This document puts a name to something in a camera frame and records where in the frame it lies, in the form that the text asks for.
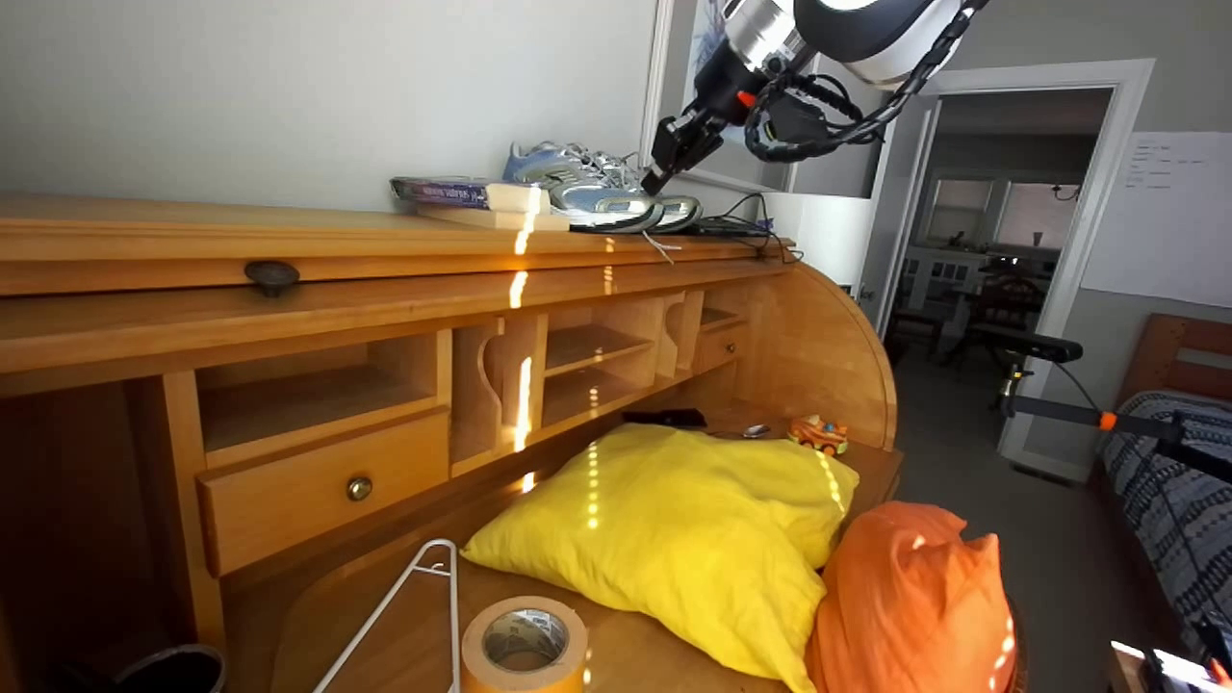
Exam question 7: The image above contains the black round bin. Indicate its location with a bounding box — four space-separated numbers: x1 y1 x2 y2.
114 648 227 693

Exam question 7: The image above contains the wooden roll-top desk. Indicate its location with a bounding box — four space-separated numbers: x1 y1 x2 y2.
0 195 902 693

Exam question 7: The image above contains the whiteboard on wall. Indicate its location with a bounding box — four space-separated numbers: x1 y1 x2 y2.
1081 132 1232 309

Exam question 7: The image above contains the blue grey sneaker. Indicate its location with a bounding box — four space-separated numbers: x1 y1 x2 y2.
506 142 642 191
559 188 701 231

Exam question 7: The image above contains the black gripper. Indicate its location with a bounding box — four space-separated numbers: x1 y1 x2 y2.
642 81 761 195

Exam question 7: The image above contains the small orange toy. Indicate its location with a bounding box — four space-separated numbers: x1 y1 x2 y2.
791 417 850 457

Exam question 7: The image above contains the framed blue flower picture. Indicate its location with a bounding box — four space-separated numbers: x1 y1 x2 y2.
652 0 879 178

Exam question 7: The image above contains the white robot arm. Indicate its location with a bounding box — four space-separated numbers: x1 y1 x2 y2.
642 0 991 191

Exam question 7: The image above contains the cream box on desk top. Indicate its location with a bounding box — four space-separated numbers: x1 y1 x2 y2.
487 186 569 231

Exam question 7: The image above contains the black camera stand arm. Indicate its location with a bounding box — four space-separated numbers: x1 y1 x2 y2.
994 328 1232 481

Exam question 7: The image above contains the roll of tan tape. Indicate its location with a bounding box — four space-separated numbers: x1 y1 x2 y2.
464 598 591 693

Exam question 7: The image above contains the striped bed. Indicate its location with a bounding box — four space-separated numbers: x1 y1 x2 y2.
1099 313 1232 653

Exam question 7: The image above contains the dark book on desk top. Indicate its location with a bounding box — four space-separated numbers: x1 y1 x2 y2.
390 178 489 213

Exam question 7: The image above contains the white wire hanger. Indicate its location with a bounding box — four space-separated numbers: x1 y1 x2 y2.
313 540 464 693

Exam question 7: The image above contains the yellow pillow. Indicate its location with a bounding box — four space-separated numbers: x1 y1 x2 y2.
464 425 858 693

